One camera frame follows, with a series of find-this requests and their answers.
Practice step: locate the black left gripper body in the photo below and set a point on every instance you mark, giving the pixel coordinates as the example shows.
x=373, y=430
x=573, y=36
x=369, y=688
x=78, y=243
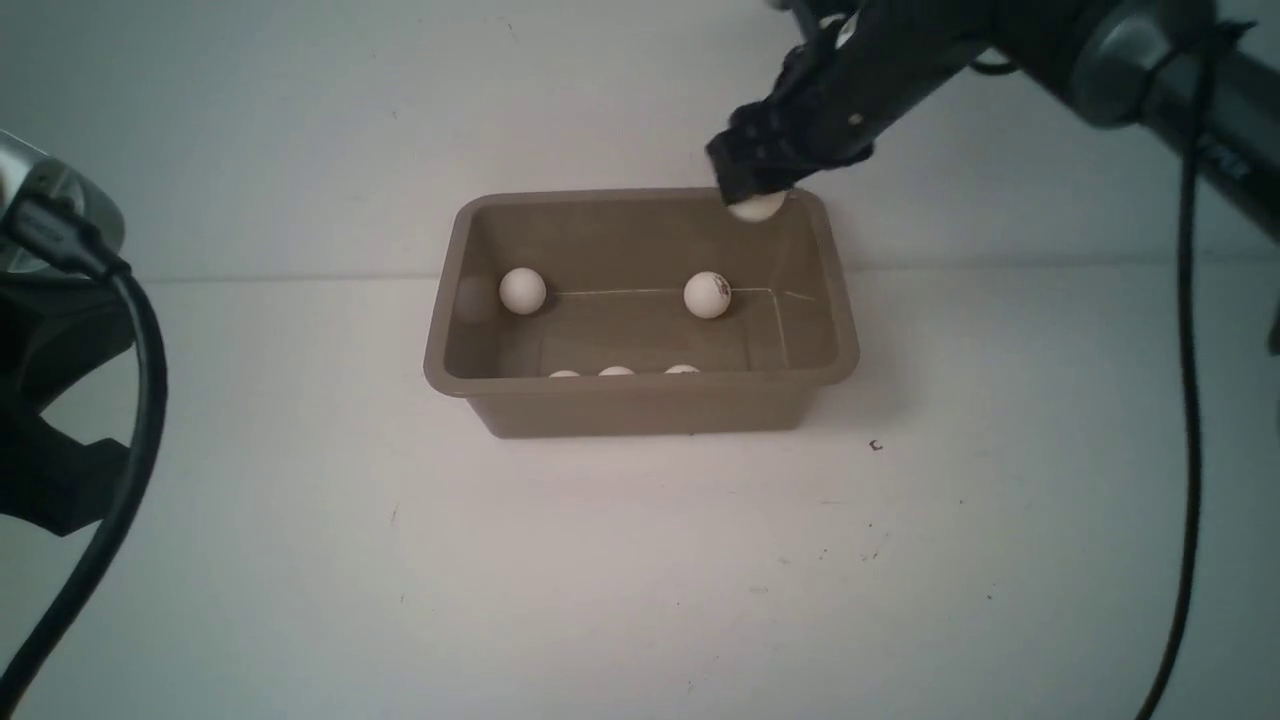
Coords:
x=53, y=334

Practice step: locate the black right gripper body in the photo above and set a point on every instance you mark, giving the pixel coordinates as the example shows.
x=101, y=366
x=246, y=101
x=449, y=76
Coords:
x=862, y=66

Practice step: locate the white ball logo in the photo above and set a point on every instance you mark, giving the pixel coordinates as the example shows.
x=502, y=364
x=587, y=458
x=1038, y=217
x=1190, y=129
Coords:
x=759, y=208

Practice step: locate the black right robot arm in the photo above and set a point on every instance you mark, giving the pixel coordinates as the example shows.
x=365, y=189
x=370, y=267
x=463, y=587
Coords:
x=1174, y=67

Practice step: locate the tan plastic bin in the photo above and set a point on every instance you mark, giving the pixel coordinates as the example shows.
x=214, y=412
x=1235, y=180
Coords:
x=616, y=263

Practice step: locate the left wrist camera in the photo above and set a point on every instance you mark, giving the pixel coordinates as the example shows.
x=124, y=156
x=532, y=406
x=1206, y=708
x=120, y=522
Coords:
x=43, y=199

